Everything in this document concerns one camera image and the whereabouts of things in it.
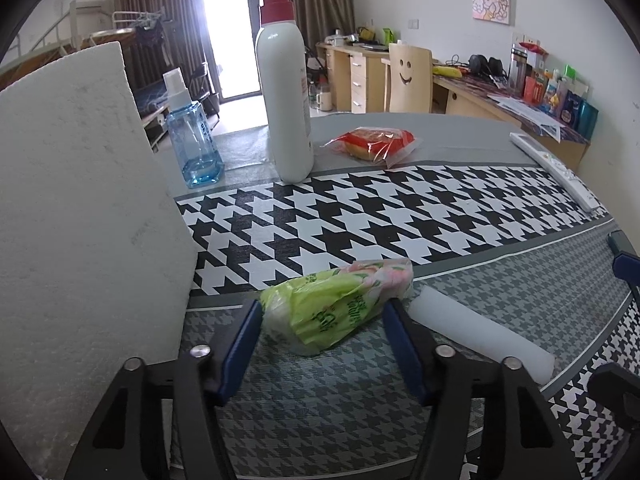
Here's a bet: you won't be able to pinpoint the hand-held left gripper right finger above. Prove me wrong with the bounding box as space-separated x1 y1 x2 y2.
382 297 584 480

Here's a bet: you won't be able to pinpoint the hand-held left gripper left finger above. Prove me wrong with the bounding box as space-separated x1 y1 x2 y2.
62 297 264 480

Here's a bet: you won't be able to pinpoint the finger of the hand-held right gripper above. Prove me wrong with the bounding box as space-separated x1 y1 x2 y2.
586 364 640 442
606 230 640 307

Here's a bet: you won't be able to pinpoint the white foam roll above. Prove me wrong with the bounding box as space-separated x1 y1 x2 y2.
409 287 557 384

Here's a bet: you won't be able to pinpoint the green tissue packet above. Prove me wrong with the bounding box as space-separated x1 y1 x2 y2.
259 258 415 357

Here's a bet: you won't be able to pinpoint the white remote control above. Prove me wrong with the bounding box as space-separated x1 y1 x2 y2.
509 131 606 212

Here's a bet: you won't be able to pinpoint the houndstooth tablecloth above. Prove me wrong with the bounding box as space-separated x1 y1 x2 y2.
150 112 640 480

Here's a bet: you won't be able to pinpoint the blue packets on desk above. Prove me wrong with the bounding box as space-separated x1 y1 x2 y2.
560 95 599 136

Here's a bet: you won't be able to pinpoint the printed paper sheets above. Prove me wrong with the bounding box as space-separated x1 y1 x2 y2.
487 92 564 141

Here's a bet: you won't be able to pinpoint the blue spray bottle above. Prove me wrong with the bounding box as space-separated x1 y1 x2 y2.
162 67 226 190

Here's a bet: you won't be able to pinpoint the red snack packet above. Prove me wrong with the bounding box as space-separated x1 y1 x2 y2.
320 126 422 170

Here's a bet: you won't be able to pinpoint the dark thermos flask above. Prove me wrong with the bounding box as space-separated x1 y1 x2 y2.
510 42 534 91

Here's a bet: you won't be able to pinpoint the long wooden desk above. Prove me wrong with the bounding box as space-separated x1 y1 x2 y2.
316 42 592 172

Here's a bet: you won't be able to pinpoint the black headphones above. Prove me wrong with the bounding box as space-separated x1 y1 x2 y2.
467 54 509 79

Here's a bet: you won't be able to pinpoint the white lotion pump bottle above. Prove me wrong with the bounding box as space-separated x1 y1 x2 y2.
235 0 316 185

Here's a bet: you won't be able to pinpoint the black folding chair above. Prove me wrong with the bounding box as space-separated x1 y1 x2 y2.
187 62 221 119

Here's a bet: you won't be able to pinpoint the grey metal bunk bed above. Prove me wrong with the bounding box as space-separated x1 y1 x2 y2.
0 0 80 92
90 9 221 153

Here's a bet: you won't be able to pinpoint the wooden smiley chair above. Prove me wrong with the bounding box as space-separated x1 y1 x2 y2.
387 42 434 114

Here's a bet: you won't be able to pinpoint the glass balcony door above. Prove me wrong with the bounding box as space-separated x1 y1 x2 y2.
187 0 267 107

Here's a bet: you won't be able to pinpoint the hanging dark clothes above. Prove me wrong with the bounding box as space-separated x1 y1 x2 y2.
132 12 166 59

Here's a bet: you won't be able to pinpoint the brown curtain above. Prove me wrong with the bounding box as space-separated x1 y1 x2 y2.
114 0 211 97
272 0 357 52

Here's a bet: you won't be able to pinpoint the pink wall poster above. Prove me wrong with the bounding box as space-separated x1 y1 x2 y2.
471 0 512 26

